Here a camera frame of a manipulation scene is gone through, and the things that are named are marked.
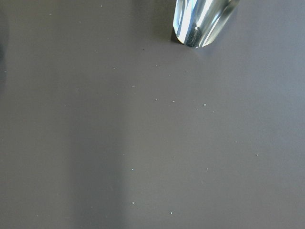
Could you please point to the shiny metal scoop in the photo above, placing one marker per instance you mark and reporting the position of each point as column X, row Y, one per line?
column 197, row 23

